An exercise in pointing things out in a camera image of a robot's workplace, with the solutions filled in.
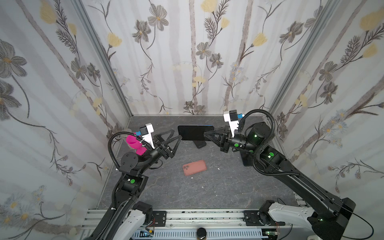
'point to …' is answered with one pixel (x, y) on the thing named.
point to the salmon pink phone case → (194, 167)
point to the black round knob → (201, 233)
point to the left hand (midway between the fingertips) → (174, 132)
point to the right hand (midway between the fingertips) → (207, 132)
